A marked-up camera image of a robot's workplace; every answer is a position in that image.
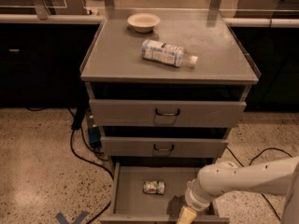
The grey bottom drawer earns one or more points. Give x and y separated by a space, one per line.
131 205

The clear labelled plastic bottle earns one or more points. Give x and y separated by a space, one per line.
168 54

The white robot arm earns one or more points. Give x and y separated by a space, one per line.
279 177

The dark counter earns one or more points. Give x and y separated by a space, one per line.
39 63
275 53

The dark counter right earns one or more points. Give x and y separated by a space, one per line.
275 53

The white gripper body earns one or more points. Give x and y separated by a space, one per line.
197 202

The grey middle drawer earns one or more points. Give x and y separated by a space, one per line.
163 147

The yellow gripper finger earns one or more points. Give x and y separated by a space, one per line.
186 216

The green 7up can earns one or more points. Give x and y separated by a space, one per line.
154 187

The beige paper bowl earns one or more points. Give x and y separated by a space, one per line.
143 22

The grey top drawer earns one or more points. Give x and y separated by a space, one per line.
151 113

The blue tape cross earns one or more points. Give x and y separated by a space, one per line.
62 219

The dark counter left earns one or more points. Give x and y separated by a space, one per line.
39 63

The blue power box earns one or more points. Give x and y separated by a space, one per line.
94 135

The grey drawer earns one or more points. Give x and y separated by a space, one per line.
131 205
163 147
151 113

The grey drawer cabinet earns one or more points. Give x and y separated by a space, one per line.
171 95

